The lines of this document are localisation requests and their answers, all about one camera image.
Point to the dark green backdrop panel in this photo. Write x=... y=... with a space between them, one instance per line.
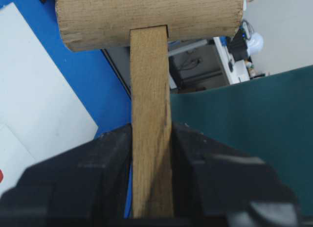
x=269 y=117

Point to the red dot mark right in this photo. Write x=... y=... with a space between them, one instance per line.
x=1 y=176

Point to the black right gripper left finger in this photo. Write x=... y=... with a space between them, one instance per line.
x=83 y=187

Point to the grey cabinet in background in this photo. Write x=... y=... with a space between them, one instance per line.
x=195 y=64

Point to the wooden mallet hammer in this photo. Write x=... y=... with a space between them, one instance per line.
x=146 y=26

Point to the white desk with clutter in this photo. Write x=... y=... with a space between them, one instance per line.
x=235 y=54

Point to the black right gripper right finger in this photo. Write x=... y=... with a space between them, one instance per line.
x=215 y=185

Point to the large white foam board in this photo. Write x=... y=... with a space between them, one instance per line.
x=40 y=115

